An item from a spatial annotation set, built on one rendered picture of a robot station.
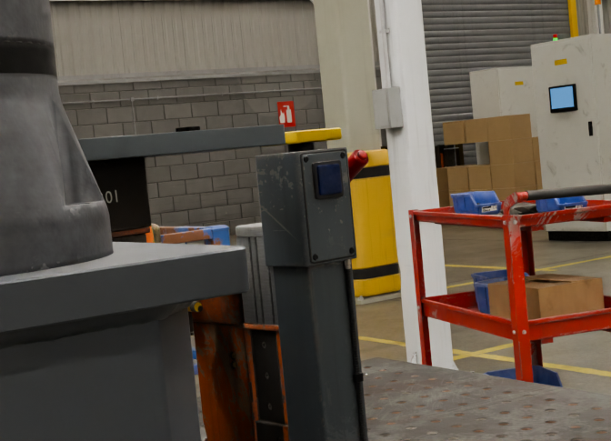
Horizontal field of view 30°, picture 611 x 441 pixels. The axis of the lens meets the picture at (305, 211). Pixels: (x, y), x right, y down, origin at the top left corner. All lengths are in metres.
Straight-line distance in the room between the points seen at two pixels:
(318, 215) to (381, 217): 7.33
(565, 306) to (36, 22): 3.01
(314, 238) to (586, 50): 10.33
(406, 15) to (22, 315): 4.84
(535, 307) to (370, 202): 5.04
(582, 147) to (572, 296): 8.04
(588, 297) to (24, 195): 3.08
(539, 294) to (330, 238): 2.31
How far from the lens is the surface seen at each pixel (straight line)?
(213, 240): 3.30
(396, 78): 5.22
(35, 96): 0.52
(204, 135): 0.98
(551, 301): 3.42
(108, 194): 0.96
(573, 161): 11.56
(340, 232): 1.13
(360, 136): 8.41
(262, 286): 1.32
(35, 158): 0.51
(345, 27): 8.43
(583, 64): 11.42
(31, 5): 0.53
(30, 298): 0.46
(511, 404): 1.91
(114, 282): 0.47
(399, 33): 5.22
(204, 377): 1.54
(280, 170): 1.11
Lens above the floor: 1.14
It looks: 3 degrees down
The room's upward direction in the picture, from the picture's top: 5 degrees counter-clockwise
